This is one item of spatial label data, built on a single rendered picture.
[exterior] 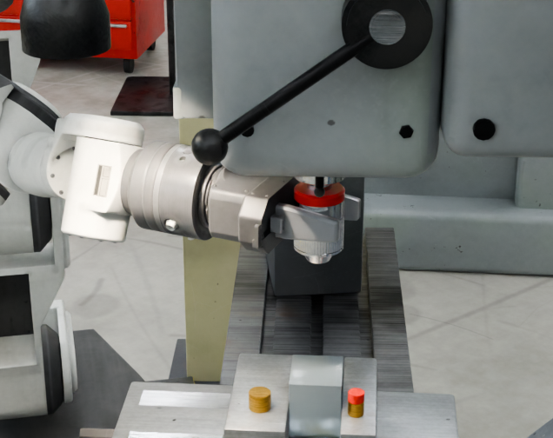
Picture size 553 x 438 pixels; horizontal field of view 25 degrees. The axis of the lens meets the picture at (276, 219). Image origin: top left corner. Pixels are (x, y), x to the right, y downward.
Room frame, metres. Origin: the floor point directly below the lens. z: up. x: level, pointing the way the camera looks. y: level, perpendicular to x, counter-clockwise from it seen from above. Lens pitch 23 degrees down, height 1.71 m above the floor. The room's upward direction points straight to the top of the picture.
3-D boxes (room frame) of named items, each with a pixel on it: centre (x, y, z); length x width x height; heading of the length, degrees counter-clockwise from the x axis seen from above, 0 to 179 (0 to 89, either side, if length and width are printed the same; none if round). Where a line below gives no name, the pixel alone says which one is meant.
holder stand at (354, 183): (1.64, -0.05, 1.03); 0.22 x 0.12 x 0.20; 6
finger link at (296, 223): (1.05, -0.03, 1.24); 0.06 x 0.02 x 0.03; 66
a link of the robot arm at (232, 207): (1.12, 0.04, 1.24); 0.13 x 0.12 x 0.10; 156
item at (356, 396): (1.06, -0.08, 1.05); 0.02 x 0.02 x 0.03
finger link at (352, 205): (1.11, -0.05, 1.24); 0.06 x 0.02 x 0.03; 66
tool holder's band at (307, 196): (1.08, -0.04, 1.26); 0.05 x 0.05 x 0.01
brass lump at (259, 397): (1.07, 0.02, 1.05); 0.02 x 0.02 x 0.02
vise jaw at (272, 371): (1.11, 0.02, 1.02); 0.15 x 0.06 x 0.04; 176
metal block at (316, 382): (1.10, -0.04, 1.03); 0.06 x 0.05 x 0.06; 176
